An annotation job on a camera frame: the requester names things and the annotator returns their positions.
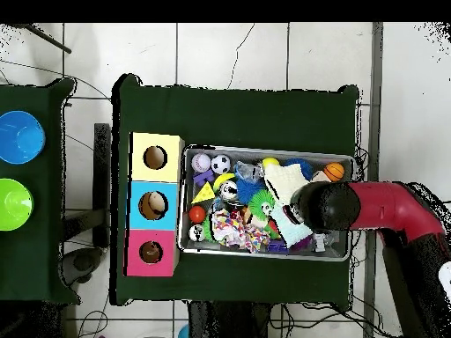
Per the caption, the light blue muslin cloth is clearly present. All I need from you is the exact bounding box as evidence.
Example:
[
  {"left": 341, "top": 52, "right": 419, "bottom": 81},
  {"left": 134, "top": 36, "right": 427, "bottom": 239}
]
[{"left": 272, "top": 203, "right": 314, "bottom": 248}]

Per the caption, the cream muslin cloth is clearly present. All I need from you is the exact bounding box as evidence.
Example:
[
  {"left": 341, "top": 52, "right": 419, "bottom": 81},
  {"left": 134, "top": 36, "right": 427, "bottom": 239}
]
[{"left": 262, "top": 163, "right": 311, "bottom": 207}]

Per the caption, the white colourful-dotted wrapper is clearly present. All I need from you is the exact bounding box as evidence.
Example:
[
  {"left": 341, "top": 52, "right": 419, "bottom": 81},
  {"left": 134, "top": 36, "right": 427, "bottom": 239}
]
[{"left": 211, "top": 209, "right": 248, "bottom": 247}]

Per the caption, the wooden box with three holes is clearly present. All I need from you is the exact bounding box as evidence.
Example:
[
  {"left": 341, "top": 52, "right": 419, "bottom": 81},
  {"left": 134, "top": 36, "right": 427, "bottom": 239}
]
[{"left": 123, "top": 132, "right": 186, "bottom": 278}]

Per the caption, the green spiky toy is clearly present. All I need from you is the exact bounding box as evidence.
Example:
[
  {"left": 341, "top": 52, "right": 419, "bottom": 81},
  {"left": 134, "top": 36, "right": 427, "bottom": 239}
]
[{"left": 248, "top": 189, "right": 277, "bottom": 223}]

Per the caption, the small orange basketball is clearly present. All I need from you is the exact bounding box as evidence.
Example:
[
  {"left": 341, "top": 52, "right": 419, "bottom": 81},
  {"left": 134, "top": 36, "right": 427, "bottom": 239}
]
[{"left": 322, "top": 161, "right": 345, "bottom": 183}]

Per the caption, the crushed silver drink can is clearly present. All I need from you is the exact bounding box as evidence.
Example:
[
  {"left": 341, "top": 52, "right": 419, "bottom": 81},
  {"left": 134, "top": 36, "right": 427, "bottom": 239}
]
[{"left": 219, "top": 180, "right": 240, "bottom": 202}]

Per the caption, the small soccer ball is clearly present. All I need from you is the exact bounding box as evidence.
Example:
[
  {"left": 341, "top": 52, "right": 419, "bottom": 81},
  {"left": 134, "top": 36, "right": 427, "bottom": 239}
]
[{"left": 210, "top": 154, "right": 232, "bottom": 175}]

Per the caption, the yellow cheese wedge toy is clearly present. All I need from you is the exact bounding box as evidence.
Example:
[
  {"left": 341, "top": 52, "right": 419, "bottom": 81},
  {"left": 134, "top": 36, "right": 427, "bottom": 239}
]
[{"left": 190, "top": 181, "right": 216, "bottom": 205}]

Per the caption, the red-orange smooth ball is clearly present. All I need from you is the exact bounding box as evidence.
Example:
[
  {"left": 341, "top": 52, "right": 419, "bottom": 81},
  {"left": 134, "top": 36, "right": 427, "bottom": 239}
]
[{"left": 188, "top": 204, "right": 208, "bottom": 224}]

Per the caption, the purple foam shape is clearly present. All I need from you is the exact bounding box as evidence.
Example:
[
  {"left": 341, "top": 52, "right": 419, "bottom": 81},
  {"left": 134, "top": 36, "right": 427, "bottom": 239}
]
[{"left": 192, "top": 169, "right": 216, "bottom": 187}]

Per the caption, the small white baseball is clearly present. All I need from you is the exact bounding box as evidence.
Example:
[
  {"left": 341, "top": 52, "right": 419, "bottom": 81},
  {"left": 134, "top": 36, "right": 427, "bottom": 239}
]
[{"left": 190, "top": 153, "right": 212, "bottom": 173}]

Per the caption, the dark grey rounded base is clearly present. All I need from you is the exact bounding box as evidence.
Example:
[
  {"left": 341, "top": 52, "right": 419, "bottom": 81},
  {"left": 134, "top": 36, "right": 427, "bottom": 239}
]
[{"left": 61, "top": 246, "right": 105, "bottom": 286}]

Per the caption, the green plastic bowl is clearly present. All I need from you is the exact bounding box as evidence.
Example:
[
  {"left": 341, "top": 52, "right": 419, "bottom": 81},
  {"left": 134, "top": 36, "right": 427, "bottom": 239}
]
[{"left": 0, "top": 178, "right": 34, "bottom": 232}]

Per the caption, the blue round object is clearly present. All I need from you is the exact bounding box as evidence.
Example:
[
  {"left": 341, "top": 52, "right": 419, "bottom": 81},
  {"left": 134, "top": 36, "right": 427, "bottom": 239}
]
[{"left": 0, "top": 110, "right": 47, "bottom": 165}]

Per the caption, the dark thin rod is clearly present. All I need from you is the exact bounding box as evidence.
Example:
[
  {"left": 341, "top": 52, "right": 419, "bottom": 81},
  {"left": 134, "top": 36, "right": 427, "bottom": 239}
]
[{"left": 15, "top": 23, "right": 72, "bottom": 55}]

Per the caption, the shallow wire mesh bin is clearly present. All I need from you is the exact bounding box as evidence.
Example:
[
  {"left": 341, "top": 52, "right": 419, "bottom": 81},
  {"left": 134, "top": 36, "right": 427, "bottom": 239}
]
[{"left": 176, "top": 143, "right": 356, "bottom": 263}]

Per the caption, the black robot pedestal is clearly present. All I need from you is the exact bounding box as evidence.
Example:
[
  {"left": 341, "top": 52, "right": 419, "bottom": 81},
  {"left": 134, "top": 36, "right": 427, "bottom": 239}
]
[{"left": 186, "top": 300, "right": 276, "bottom": 338}]

